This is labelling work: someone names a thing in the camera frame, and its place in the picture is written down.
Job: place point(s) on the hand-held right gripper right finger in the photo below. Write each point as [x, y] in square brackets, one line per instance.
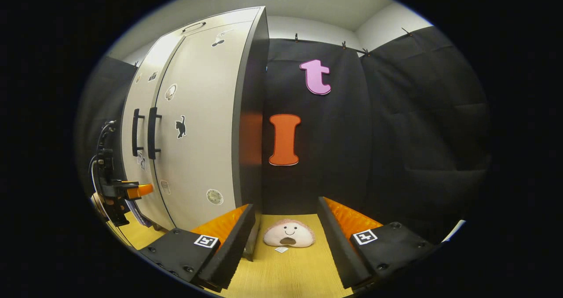
[338, 245]

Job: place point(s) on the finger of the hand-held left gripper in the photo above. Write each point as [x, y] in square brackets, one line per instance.
[140, 190]

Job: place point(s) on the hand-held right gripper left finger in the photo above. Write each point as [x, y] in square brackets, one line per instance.
[233, 249]

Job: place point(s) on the white cabinet door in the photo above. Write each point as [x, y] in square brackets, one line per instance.
[206, 135]
[140, 91]

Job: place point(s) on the white smiling plush toy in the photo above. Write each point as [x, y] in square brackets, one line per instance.
[275, 235]

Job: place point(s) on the small white tag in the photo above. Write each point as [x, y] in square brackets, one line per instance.
[281, 249]

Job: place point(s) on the white and grey cabinet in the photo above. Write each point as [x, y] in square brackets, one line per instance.
[250, 135]

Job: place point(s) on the black backdrop cloth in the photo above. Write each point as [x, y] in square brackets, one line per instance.
[418, 135]

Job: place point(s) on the white cabinet drawer front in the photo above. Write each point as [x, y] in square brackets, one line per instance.
[228, 19]

